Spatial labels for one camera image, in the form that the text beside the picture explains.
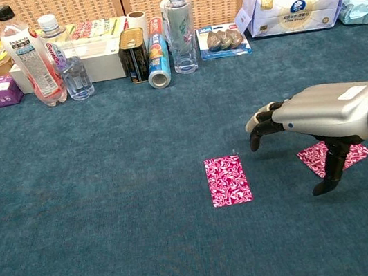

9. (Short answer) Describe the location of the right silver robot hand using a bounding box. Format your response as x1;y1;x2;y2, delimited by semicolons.
240;77;368;206

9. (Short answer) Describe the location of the pink patterned packet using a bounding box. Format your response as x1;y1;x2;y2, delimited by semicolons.
203;152;254;209
295;133;368;183

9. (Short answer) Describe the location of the white tissue pack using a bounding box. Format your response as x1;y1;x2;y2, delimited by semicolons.
231;0;351;43

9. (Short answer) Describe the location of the blue correction tape blister pack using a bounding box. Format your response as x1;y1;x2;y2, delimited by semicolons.
194;19;254;62

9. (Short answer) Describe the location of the tall clear bottle white cap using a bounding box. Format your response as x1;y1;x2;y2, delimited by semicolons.
161;0;203;77

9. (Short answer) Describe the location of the blue plastic wrap roll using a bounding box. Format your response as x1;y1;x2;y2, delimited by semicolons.
138;15;175;91

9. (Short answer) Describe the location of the black gold tin can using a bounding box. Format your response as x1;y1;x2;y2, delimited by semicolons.
115;26;153;86

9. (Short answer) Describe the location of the white paper roll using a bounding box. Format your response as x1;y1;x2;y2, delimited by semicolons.
125;9;151;46

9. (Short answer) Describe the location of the long white cardboard box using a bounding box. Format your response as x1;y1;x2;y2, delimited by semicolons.
6;35;128;97

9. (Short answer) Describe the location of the blue felt table cover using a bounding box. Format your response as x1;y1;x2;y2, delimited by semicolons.
0;16;368;276

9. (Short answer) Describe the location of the yellow green sponge multipack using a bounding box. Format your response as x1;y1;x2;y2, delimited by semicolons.
34;13;132;50

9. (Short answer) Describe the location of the small water bottle white cap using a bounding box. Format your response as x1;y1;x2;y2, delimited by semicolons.
36;8;97;106

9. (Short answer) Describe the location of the pink drink bottle black cap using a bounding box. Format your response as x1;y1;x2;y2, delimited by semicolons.
0;0;70;115

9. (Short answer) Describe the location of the small purple box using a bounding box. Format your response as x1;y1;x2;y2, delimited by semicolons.
0;72;26;108

